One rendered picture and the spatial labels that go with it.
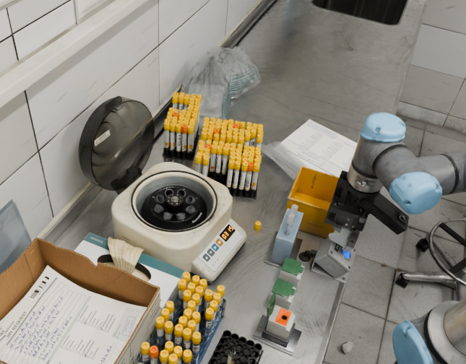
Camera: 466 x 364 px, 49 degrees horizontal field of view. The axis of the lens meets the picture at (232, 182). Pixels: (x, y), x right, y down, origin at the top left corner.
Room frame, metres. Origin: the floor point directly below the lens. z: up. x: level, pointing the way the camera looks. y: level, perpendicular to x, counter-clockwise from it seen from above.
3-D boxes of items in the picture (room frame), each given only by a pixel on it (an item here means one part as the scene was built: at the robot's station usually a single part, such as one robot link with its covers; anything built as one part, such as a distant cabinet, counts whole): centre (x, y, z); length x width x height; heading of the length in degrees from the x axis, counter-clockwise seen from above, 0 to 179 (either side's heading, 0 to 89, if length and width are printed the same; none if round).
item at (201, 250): (0.81, 0.11, 0.94); 0.30 x 0.24 x 0.12; 64
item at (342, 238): (0.76, -0.26, 0.99); 0.06 x 0.03 x 0.09; 73
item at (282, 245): (0.80, -0.15, 0.92); 0.10 x 0.07 x 0.10; 165
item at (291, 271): (0.71, -0.16, 0.91); 0.05 x 0.04 x 0.07; 73
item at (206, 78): (1.35, 0.12, 0.97); 0.26 x 0.17 x 0.19; 1
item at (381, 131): (0.77, -0.27, 1.26); 0.09 x 0.08 x 0.11; 23
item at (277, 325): (0.57, -0.13, 0.92); 0.05 x 0.04 x 0.06; 71
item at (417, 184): (0.69, -0.32, 1.25); 0.11 x 0.11 x 0.08; 23
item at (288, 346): (0.57, -0.13, 0.89); 0.09 x 0.05 x 0.04; 71
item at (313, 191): (0.94, -0.22, 0.92); 0.13 x 0.13 x 0.10; 75
